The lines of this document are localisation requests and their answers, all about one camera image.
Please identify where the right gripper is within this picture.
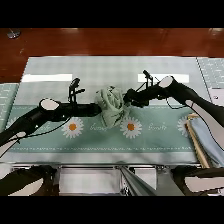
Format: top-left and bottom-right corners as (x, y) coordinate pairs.
(123, 87), (151, 109)

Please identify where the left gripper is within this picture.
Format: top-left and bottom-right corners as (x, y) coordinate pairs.
(79, 102), (103, 118)

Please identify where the pale green garment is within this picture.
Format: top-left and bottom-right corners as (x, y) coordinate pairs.
(93, 85), (132, 129)

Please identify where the light blue garment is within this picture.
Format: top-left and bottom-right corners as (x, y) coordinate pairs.
(188, 114), (224, 168)

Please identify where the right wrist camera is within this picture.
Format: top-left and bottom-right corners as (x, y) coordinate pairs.
(142, 69), (155, 88)

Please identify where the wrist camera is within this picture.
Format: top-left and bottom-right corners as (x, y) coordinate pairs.
(142, 69), (155, 88)
(67, 77), (86, 103)

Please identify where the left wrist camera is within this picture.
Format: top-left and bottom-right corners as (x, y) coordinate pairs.
(67, 77), (86, 103)

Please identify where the black cable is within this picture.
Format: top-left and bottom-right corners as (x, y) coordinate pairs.
(164, 94), (188, 111)
(13, 116), (73, 144)

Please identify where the silver frame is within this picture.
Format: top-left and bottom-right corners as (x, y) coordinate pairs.
(0, 162), (224, 197)

